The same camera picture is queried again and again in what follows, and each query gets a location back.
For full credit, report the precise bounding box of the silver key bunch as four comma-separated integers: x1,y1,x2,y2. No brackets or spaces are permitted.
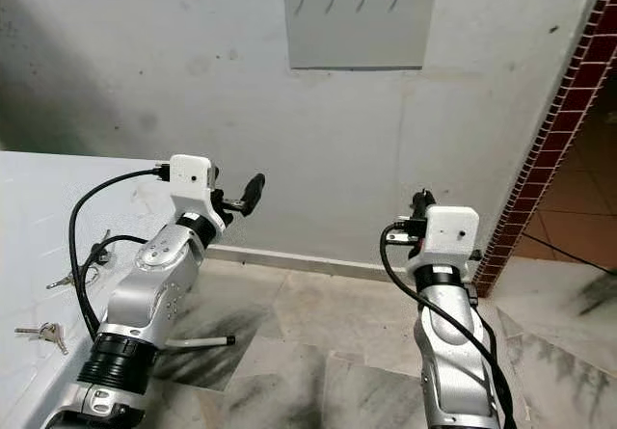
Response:
14,322,68,356

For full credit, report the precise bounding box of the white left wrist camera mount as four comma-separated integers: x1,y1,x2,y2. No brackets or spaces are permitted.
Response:
167,155,219,220

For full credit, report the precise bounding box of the white wall base conduit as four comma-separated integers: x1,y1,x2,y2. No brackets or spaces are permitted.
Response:
212,246,414,282

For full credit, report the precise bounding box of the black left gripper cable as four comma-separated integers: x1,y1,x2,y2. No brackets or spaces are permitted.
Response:
82,234,146,339

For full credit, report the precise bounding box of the black floor cable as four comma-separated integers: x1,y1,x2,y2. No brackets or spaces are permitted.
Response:
516,231,617,276

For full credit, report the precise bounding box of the black-headed key on ring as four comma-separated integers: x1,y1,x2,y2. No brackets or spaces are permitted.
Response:
46,231,103,291

